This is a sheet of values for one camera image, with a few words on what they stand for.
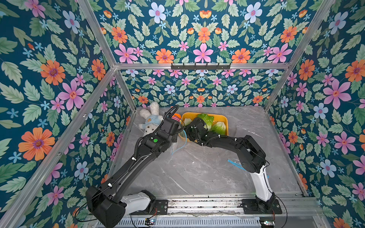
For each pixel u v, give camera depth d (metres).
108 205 0.37
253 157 0.54
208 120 1.00
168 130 0.55
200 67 0.92
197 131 0.75
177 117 1.01
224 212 0.72
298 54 0.87
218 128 0.96
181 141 0.82
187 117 1.05
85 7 0.68
